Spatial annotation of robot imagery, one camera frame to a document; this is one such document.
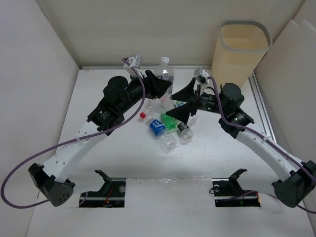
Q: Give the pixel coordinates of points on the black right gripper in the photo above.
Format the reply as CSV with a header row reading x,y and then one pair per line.
x,y
186,94

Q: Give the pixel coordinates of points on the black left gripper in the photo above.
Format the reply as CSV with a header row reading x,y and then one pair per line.
x,y
155,87

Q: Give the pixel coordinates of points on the grapefruit label clear bottle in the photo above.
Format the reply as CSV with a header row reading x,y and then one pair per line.
x,y
165,72

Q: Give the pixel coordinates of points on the red label clear bottle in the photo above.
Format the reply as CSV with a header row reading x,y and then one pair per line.
x,y
159,106

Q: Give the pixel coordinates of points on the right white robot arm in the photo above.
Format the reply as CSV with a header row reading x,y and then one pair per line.
x,y
296,179

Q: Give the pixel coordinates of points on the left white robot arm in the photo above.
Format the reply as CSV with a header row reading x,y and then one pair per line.
x,y
53,177

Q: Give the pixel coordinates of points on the cream plastic waste bin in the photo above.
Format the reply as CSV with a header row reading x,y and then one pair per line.
x,y
240,46

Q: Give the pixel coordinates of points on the green white label bottle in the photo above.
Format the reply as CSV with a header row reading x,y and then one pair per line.
x,y
192,119

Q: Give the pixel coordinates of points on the green plastic soda bottle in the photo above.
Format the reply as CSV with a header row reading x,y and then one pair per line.
x,y
169,122

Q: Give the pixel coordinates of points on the black label pepsi bottle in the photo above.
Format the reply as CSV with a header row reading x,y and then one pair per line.
x,y
185,132

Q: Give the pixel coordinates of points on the blue label water bottle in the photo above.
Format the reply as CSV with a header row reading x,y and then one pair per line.
x,y
166,140

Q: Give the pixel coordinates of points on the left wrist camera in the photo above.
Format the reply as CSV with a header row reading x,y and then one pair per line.
x,y
134,60

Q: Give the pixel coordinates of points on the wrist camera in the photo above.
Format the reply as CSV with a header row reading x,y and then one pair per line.
x,y
134,60
201,76

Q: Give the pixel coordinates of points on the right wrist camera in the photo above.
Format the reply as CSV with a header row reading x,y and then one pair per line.
x,y
201,76

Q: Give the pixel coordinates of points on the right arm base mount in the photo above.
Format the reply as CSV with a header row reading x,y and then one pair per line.
x,y
227,192

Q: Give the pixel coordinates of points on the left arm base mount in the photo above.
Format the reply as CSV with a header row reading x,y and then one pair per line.
x,y
110,195

